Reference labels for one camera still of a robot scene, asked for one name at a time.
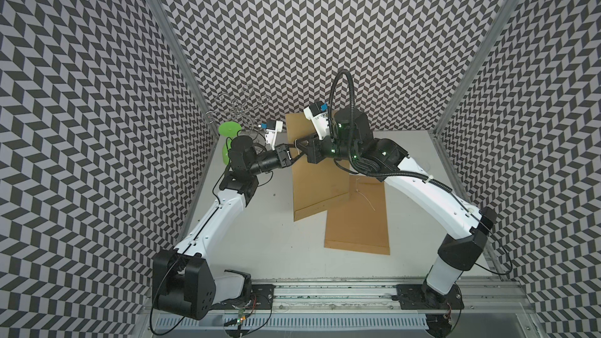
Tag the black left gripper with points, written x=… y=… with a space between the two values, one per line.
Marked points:
x=282 y=151

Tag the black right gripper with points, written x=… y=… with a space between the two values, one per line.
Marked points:
x=312 y=149

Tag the brown kraft file bag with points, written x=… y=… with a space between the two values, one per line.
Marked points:
x=359 y=218

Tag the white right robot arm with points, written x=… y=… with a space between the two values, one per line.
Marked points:
x=345 y=170

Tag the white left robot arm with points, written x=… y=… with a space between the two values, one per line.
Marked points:
x=183 y=283

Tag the green plastic wine glass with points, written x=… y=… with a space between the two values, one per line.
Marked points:
x=229 y=130

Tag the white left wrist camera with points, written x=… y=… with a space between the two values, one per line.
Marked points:
x=271 y=128

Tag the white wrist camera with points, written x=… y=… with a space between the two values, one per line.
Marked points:
x=317 y=114
x=271 y=128

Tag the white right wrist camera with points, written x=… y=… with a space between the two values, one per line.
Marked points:
x=317 y=114

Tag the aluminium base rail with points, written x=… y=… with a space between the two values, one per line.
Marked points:
x=475 y=307

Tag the left aluminium corner post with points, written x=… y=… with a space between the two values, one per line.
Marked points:
x=171 y=39

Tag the aluminium corner post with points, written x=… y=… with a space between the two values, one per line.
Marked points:
x=171 y=39
x=488 y=131

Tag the right aluminium corner post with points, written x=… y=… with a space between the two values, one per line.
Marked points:
x=488 y=131

